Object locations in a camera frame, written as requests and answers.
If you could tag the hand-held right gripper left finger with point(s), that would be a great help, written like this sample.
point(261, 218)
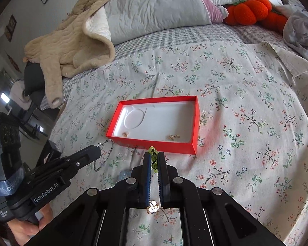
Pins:
point(148, 184)

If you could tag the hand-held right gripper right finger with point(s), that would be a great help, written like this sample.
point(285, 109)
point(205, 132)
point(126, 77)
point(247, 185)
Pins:
point(161, 184)

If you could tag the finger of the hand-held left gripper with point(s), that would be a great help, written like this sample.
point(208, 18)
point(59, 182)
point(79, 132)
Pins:
point(86, 156)
point(52, 150)

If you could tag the white clover pendant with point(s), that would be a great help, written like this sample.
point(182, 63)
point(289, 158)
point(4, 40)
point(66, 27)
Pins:
point(152, 207)

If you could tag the red jewelry box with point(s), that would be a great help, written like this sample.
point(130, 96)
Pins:
point(156, 123)

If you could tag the person's left hand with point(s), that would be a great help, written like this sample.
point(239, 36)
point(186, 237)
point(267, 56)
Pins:
point(23, 229)

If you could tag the gold stud earrings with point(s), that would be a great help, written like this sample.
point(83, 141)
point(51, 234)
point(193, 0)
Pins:
point(174, 136)

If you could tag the black chair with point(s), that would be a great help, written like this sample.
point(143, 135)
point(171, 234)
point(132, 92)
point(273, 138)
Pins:
point(34, 82)

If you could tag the beige quilted jacket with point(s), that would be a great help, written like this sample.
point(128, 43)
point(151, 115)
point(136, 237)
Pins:
point(66, 48)

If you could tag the floral bed sheet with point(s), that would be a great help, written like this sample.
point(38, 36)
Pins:
point(241, 107)

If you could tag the grey checked bed sheet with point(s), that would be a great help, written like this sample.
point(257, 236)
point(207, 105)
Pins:
point(169, 37)

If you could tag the grey pillow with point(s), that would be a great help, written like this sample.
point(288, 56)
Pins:
point(156, 7)

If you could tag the pink cloth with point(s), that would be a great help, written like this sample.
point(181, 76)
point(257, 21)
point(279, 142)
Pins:
point(213, 7)

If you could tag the large orange pumpkin plush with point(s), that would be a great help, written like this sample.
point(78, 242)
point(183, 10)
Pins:
point(247, 10)

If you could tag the small orange pumpkin plush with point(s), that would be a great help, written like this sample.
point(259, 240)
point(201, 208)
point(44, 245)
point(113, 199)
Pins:
point(274, 20)

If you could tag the grey white crumpled cloth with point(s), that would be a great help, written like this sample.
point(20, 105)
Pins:
point(301, 33)

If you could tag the red wall hanging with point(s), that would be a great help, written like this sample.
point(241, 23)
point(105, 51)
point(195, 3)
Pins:
point(14, 62)

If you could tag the dark wall plaque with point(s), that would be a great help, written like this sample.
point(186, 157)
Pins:
point(10, 27)

